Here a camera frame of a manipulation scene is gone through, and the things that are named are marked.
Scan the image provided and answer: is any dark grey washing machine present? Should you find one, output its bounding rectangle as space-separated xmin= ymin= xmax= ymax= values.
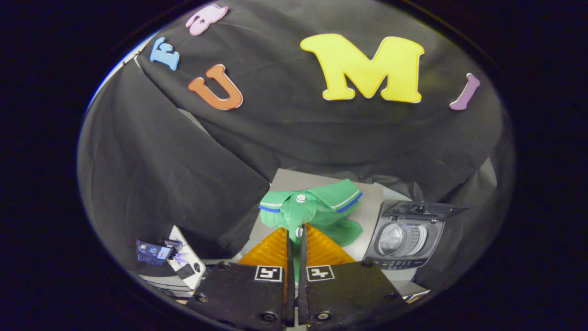
xmin=363 ymin=200 xmax=469 ymax=270

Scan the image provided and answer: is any black backdrop cloth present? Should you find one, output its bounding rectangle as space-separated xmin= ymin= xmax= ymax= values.
xmin=77 ymin=0 xmax=515 ymax=285

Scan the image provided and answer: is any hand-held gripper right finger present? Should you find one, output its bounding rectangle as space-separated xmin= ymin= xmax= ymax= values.
xmin=298 ymin=224 xmax=407 ymax=325

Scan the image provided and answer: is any green polo shirt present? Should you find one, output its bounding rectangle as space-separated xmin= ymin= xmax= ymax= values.
xmin=257 ymin=178 xmax=363 ymax=281

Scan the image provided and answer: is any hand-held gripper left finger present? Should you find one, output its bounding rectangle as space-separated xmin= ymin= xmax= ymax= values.
xmin=186 ymin=227 xmax=294 ymax=328

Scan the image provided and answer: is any white side stand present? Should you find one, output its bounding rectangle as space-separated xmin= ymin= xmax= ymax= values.
xmin=136 ymin=224 xmax=207 ymax=295

